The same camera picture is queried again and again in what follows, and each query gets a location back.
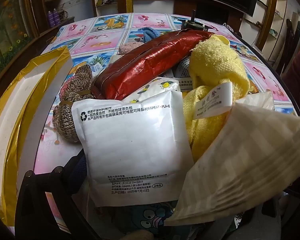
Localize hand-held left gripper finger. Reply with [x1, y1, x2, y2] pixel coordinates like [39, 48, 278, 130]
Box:
[15, 152, 90, 240]

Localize brown knitted gloves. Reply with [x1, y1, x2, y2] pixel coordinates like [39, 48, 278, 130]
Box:
[52, 64, 93, 141]

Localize large white plastic packet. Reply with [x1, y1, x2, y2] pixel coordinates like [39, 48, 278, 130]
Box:
[71, 89, 194, 207]

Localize white foam box gold tape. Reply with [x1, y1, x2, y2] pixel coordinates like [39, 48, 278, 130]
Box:
[0, 46, 72, 232]

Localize dark blue cartoon cloth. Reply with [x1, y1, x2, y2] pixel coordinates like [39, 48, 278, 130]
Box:
[120, 200, 183, 240]

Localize white lemon print packet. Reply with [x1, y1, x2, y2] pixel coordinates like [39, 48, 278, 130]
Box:
[122, 76, 182, 103]

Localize red foil packet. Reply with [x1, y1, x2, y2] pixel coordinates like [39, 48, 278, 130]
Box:
[92, 29, 213, 101]

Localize cream striped pouch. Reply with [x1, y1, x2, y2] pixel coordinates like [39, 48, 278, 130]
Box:
[170, 102, 300, 227]

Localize yellow towel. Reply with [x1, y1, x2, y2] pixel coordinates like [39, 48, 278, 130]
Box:
[182, 35, 250, 162]

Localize small blue white sachet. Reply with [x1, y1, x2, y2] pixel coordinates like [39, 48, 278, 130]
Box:
[90, 64, 102, 78]

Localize printed tablecloth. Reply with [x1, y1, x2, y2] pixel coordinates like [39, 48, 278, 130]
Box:
[34, 12, 298, 240]

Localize pink plush toy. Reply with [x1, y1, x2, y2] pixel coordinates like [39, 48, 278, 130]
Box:
[118, 42, 142, 56]

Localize white printed sachet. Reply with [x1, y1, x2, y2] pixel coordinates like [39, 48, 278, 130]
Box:
[174, 57, 194, 90]

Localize small blue towel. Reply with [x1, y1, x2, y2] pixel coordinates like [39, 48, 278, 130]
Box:
[137, 26, 165, 43]

